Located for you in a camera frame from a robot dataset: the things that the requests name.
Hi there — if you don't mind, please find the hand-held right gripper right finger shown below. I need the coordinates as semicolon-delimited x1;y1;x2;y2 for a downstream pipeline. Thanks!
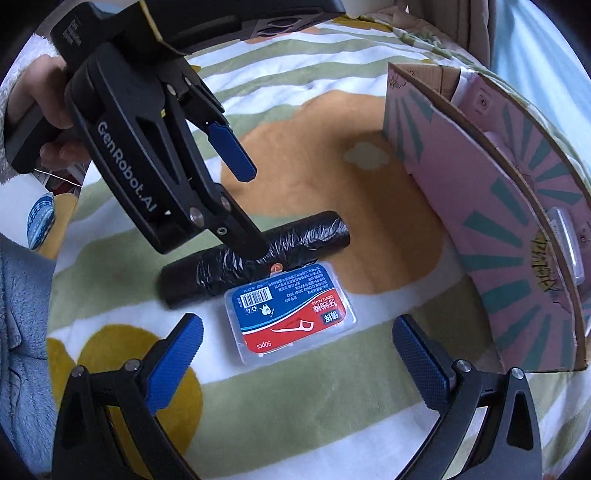
392;315;543;480

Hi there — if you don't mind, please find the light blue fleece garment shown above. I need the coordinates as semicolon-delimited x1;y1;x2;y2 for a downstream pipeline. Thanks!
0;233;62;385

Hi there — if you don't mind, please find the clear plastic box blue label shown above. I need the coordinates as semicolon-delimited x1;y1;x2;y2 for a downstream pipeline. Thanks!
547;207;587;287

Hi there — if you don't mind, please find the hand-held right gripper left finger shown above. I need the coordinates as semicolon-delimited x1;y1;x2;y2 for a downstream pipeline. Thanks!
52;313;205;480

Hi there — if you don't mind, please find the black garbage bag roll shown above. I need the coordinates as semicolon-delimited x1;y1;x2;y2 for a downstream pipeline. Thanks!
159;211;352;310

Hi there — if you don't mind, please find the pink printed cardboard box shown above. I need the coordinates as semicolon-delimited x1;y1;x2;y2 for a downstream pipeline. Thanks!
382;62;591;373

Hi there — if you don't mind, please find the red and blue floss box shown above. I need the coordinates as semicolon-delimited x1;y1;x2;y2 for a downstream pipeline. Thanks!
224;261;359;367

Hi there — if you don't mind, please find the pale pink quilt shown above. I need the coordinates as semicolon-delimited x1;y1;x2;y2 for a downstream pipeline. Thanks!
369;4;468;51

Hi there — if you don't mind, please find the light blue window cloth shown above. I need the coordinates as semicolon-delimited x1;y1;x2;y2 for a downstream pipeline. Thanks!
489;0;591;155

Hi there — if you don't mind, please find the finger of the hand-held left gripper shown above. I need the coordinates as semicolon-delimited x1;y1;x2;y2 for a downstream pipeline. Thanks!
168;99;271;266
178;69;258;182

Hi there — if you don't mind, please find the brown curtain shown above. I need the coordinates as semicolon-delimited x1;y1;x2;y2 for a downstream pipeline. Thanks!
462;0;498;65

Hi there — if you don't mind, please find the person's left hand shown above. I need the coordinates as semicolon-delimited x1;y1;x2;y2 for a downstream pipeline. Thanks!
21;55;91;162

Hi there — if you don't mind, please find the person's left forearm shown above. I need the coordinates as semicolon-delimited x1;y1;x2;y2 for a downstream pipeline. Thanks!
0;32;62;89

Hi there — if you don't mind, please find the striped floral blanket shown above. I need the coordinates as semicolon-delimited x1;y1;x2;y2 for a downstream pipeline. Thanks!
28;14;591;480

